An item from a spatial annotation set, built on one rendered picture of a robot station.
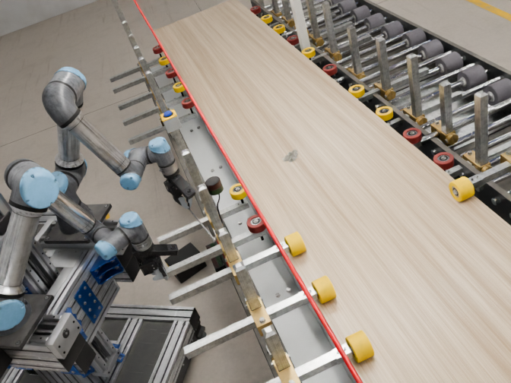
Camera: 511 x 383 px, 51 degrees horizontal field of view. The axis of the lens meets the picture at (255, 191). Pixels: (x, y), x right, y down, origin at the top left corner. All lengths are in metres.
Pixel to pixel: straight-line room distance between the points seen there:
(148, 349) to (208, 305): 0.50
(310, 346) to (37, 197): 1.10
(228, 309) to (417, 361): 1.65
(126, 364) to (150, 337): 0.18
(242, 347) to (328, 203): 1.09
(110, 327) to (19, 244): 1.36
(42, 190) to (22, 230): 0.15
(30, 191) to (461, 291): 1.36
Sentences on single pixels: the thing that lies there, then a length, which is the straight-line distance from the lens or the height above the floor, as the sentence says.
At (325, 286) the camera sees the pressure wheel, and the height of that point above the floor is 0.97.
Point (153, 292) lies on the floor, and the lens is 3.43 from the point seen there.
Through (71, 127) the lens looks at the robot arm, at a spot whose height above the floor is 1.50.
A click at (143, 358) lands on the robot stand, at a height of 0.21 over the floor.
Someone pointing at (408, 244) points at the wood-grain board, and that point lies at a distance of 1.96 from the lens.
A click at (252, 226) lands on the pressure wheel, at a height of 0.91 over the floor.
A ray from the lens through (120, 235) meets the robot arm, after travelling 2.01.
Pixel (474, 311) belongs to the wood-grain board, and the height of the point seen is 0.90.
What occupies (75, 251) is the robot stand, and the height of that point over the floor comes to 0.95.
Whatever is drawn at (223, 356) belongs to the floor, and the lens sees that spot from 2.95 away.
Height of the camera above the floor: 2.32
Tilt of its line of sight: 38 degrees down
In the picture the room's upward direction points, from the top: 19 degrees counter-clockwise
